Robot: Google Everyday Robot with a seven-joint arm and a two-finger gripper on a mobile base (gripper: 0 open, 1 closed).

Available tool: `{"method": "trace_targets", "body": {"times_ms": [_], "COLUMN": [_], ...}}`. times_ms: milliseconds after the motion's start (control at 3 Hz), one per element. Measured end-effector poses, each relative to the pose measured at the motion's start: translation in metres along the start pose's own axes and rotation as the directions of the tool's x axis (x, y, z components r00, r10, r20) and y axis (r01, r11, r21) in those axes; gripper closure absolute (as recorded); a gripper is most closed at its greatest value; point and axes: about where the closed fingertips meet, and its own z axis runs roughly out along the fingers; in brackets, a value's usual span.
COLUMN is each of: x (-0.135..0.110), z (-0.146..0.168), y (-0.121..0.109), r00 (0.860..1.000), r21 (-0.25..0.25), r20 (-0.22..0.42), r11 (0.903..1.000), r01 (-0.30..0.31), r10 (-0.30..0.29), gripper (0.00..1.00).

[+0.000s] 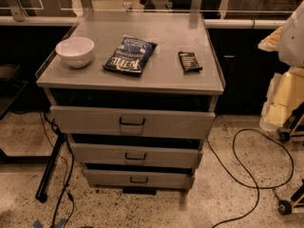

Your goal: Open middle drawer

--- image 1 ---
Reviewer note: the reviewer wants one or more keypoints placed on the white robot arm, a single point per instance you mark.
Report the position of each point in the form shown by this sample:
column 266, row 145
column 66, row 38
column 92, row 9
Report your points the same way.
column 288, row 40

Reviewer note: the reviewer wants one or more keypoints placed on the black table leg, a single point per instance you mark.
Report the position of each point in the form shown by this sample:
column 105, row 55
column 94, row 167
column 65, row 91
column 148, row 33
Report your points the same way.
column 41, row 193

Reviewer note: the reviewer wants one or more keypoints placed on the clear plastic bottle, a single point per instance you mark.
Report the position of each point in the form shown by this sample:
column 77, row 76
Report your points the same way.
column 127, row 5

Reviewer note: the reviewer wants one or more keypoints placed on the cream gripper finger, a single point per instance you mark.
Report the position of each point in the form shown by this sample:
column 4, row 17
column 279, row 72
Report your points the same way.
column 285, row 94

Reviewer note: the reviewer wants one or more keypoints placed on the white bowl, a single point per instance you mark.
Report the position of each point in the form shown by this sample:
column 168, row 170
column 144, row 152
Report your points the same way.
column 75, row 51

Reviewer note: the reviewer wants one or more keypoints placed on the grey bottom drawer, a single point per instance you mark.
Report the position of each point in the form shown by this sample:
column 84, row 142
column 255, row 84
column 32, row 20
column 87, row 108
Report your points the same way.
column 154, row 180

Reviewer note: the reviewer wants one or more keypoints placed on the blue chip bag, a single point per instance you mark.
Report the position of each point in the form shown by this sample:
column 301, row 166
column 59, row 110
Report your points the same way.
column 130, row 57

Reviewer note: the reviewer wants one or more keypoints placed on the grey drawer cabinet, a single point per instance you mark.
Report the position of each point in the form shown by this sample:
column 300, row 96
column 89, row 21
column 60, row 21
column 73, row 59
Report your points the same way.
column 163, row 84

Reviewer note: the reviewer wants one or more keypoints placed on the grey top drawer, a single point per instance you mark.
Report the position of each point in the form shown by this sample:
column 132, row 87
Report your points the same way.
column 133, row 122

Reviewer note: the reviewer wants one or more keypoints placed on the grey drawer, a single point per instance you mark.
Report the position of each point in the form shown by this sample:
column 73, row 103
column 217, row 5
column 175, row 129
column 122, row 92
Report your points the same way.
column 133, row 122
column 136, row 155
column 154, row 180

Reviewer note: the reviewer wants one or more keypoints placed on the black snack bar wrapper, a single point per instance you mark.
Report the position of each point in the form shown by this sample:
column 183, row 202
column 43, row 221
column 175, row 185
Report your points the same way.
column 189, row 62

